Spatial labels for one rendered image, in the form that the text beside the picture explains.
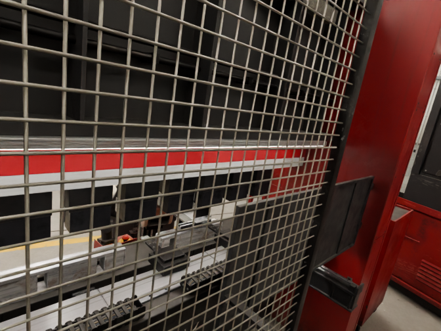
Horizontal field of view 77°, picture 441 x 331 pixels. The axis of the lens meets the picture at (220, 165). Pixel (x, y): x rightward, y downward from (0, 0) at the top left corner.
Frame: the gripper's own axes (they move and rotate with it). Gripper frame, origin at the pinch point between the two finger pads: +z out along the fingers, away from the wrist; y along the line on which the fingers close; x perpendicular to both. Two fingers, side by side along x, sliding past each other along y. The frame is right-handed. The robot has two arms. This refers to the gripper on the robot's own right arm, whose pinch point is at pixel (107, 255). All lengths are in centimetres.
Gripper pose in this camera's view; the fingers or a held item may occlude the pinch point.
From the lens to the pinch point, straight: 168.6
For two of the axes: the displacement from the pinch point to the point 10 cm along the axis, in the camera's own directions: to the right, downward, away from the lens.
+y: 7.5, 0.0, -6.6
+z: 0.3, 10.0, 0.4
